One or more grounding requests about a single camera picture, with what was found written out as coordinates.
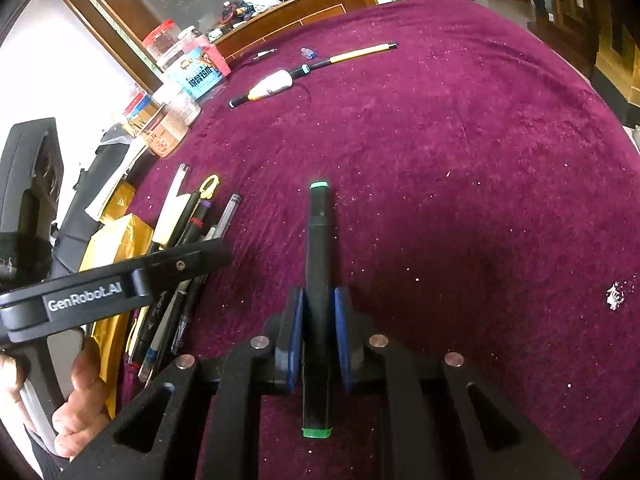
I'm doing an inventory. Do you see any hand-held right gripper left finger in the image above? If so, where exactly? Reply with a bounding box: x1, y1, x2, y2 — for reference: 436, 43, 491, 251
60, 287, 307, 480

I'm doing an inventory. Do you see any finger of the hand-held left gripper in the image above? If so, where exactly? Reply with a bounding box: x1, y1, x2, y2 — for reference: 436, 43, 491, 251
131, 239, 234, 297

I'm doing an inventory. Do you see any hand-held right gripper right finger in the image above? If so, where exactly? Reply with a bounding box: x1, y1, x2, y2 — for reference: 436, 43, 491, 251
334, 286, 583, 480

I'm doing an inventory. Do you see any pile of pens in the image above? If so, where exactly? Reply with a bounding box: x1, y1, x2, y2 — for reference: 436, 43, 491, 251
125, 162, 243, 386

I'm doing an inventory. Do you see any clear gel ballpoint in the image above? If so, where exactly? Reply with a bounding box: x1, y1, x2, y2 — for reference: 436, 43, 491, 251
212, 194, 242, 242

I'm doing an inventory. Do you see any gold cardboard box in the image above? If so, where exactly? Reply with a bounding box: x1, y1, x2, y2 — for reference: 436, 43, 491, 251
77, 212, 156, 418

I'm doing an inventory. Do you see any green-capped black marker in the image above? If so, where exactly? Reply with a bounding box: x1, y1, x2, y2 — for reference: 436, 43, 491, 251
300, 180, 335, 441

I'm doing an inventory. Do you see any person's left hand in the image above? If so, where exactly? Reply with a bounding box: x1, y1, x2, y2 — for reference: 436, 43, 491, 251
50, 337, 111, 461

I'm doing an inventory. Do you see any yellow earbud case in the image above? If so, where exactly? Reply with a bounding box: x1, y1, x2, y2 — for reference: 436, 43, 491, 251
150, 174, 222, 253

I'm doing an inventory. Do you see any black leather sofa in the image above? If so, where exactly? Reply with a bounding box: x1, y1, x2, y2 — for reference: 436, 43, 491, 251
50, 125, 136, 281

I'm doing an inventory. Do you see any gold cardboard lid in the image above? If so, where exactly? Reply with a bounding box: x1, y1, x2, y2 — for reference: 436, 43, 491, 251
100, 180, 136, 223

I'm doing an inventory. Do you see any stack of papers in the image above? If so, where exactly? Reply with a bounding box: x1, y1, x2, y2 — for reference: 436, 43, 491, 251
95, 135, 146, 221

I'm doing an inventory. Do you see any orange label clear jar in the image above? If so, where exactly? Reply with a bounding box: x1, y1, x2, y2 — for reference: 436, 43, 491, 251
137, 105, 193, 158

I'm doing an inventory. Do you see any small white bottle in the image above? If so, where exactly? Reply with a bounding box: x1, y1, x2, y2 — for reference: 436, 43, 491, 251
155, 82, 201, 126

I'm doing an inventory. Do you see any brown label jar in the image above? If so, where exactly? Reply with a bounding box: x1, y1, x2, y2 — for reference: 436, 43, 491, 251
120, 87, 161, 136

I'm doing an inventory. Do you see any blue label plastic jar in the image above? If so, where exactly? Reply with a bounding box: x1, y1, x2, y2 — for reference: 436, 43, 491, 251
160, 27, 232, 106

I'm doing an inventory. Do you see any white orange fishing float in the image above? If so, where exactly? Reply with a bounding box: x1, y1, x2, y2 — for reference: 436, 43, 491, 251
229, 42, 398, 109

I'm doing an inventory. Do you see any tall red-lid clear jar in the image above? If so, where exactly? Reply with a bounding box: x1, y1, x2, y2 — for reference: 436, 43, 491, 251
142, 20, 183, 63

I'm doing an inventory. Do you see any wooden sideboard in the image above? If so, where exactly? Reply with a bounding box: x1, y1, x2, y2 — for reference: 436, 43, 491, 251
212, 0, 366, 61

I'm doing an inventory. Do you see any white paper scrap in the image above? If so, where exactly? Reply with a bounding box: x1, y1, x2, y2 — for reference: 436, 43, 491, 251
605, 282, 628, 311

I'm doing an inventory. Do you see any wooden staircase railing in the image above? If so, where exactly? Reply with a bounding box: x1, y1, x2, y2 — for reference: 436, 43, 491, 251
527, 0, 601, 66

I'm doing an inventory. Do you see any gold black pillar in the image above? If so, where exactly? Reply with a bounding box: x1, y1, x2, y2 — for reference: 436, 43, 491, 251
592, 5, 640, 126

